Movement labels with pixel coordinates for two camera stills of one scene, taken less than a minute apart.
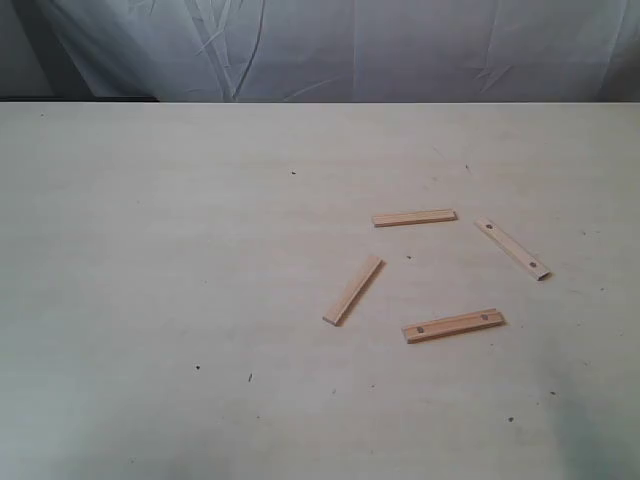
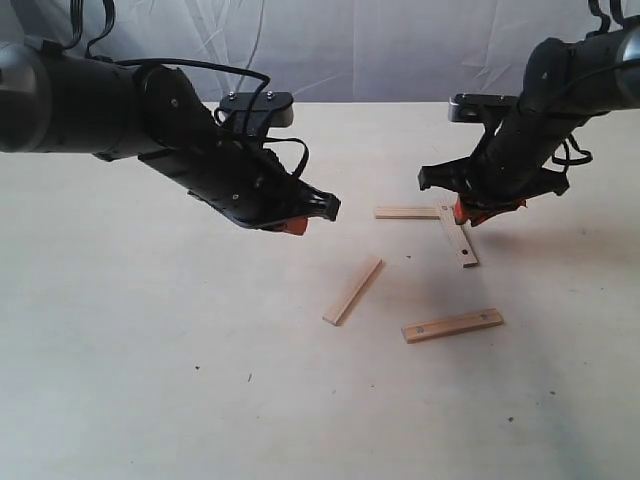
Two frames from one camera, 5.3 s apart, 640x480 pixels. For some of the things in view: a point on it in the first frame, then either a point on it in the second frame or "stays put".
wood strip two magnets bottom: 453,325 stays put
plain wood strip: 346,302 stays put
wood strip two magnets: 529,263 to 457,235
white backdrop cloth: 351,50 stays put
